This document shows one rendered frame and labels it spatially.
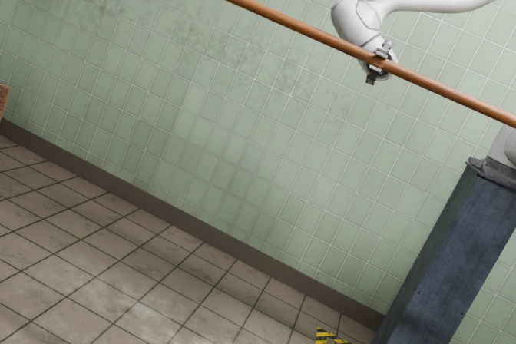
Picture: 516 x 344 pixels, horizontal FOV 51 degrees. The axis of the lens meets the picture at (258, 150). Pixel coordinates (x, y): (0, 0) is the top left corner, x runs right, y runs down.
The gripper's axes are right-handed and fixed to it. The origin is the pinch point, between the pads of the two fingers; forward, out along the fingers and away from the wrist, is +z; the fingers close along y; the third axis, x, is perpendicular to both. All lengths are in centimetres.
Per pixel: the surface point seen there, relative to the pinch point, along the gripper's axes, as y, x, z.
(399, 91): 7, -12, -120
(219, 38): 19, 81, -120
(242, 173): 77, 42, -120
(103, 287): 120, 59, -36
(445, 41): -22, -20, -121
